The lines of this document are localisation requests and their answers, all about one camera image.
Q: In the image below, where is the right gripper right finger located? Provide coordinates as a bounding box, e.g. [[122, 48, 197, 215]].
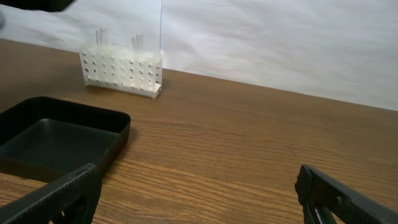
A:
[[294, 164, 398, 224]]

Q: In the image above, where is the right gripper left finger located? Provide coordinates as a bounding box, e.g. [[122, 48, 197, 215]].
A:
[[0, 162, 103, 224]]

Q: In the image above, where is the black tray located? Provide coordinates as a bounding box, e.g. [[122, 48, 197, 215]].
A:
[[0, 96, 132, 184]]

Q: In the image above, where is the white test tube rack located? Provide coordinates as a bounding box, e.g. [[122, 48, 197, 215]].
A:
[[78, 43, 164, 100]]

